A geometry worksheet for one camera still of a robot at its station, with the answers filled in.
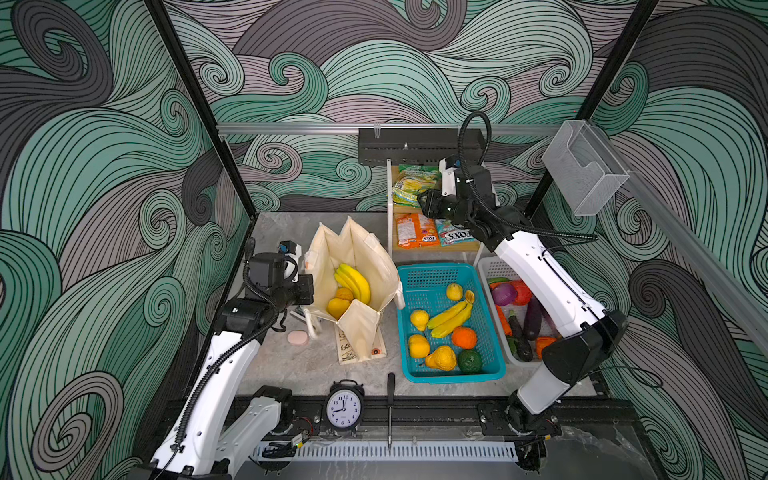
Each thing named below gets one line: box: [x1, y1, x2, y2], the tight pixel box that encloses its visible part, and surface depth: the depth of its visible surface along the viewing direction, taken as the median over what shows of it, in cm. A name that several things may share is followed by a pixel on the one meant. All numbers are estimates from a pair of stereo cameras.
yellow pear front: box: [425, 345, 457, 372], surface depth 80 cm
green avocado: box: [458, 349, 482, 375], surface depth 79 cm
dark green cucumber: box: [508, 312, 533, 362], surface depth 85 cm
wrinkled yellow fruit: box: [335, 287, 353, 301], surface depth 92 cm
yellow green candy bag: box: [392, 164, 442, 208], surface depth 79 cm
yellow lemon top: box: [447, 283, 463, 301], surface depth 94 cm
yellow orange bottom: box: [408, 334, 430, 359], surface depth 82 cm
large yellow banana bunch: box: [334, 263, 371, 304], surface depth 92 cm
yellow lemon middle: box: [410, 309, 429, 332], surface depth 89 cm
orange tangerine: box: [452, 326, 477, 350], surface depth 83 cm
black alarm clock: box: [325, 379, 365, 434], surface depth 74 cm
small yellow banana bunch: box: [427, 290, 475, 338], surface depth 89 cm
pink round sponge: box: [287, 330, 309, 346], surface depth 87 cm
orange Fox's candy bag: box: [396, 213, 441, 249], surface depth 92 cm
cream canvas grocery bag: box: [303, 216, 406, 361], surface depth 81 cm
